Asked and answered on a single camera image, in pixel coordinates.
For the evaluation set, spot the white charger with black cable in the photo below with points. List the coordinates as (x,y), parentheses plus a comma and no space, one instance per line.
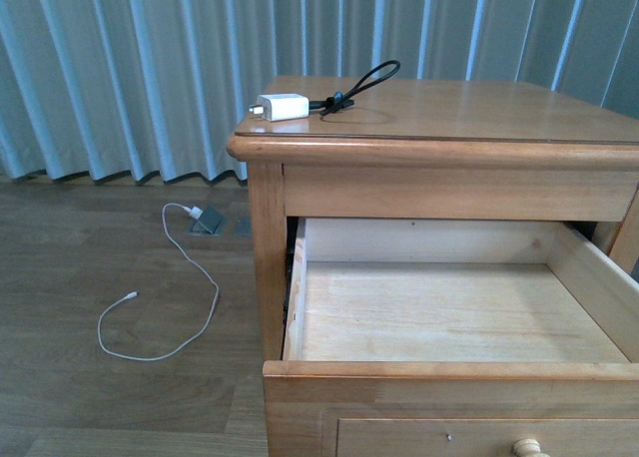
(291,106)

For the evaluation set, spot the wooden drawer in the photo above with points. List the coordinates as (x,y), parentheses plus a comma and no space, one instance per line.
(454,338)

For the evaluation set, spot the wooden nightstand cabinet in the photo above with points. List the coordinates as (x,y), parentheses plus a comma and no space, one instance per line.
(467,150)

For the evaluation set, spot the metal floor socket box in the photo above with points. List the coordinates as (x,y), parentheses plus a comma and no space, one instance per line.
(210,221)

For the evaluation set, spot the pale green pleated curtain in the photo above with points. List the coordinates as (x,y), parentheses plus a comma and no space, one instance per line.
(143,87)

